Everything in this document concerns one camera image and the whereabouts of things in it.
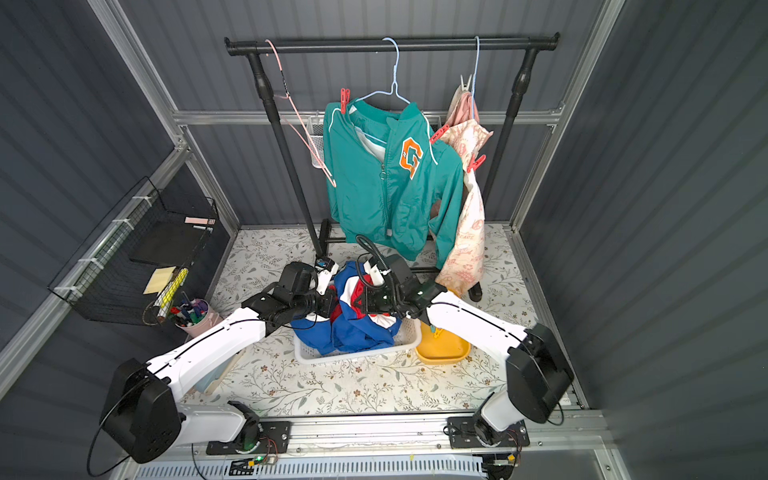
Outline black wire mesh basket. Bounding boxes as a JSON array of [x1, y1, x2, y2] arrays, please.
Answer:
[[48, 179, 230, 327]]

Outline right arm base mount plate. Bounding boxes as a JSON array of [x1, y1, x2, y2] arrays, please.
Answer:
[[443, 416, 530, 449]]

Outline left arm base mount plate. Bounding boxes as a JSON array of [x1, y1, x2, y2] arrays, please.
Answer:
[[206, 421, 292, 456]]

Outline yellow plastic tray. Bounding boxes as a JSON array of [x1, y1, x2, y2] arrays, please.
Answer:
[[416, 323, 471, 365]]

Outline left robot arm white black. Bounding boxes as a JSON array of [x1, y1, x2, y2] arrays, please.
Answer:
[[99, 258, 338, 463]]

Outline blue red white jacket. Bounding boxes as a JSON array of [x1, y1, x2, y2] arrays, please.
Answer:
[[290, 261, 402, 355]]

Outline white mesh hanging cup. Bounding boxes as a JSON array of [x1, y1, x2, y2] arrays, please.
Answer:
[[305, 115, 324, 169]]

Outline pink pen cup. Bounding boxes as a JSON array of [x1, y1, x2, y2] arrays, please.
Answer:
[[168, 299, 223, 338]]

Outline pink and teal flat cases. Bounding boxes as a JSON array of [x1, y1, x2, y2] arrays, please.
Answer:
[[194, 357, 234, 396]]

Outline pink floral garment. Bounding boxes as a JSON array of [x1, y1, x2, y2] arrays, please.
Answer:
[[437, 87, 493, 296]]

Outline yellow sticky notepad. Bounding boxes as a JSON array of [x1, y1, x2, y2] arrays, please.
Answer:
[[143, 267, 176, 295]]

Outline white perforated laundry basket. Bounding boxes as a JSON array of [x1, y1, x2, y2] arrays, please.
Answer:
[[293, 318, 422, 365]]

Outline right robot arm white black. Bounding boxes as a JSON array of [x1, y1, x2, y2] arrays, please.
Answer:
[[361, 255, 574, 446]]

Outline green jacket orange letter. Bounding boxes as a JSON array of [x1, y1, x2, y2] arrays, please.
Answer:
[[323, 101, 464, 267]]

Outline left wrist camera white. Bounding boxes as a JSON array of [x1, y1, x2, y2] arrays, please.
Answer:
[[314, 257, 339, 295]]

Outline black clothes rack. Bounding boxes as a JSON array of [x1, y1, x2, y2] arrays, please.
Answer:
[[224, 32, 561, 303]]

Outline pink wire hanger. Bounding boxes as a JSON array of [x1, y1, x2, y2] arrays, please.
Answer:
[[265, 39, 336, 188]]

